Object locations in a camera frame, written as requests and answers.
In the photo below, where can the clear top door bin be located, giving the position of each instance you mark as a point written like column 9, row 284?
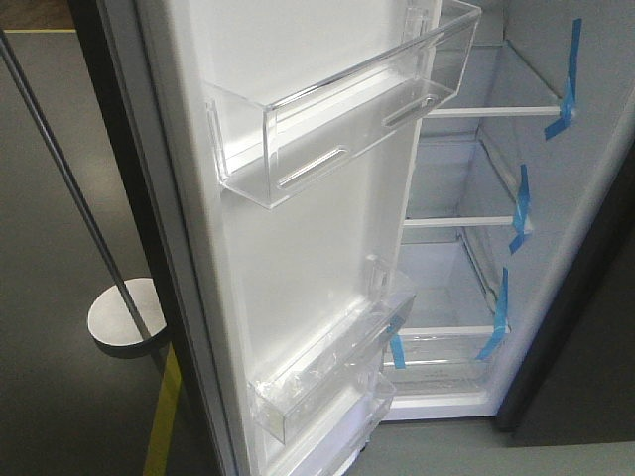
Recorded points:
column 296, row 89

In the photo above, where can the open fridge door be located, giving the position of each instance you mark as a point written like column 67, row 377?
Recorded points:
column 270, row 281

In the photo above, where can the clear crisper drawer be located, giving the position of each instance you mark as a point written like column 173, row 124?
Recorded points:
column 442, row 364

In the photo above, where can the clear lower door bin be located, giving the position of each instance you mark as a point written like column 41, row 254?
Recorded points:
column 332, row 448

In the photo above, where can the dark grey fridge body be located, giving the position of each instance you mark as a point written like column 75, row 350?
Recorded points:
column 521, row 202

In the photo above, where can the silver stanchion post with base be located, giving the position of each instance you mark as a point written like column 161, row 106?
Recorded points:
column 128, row 315

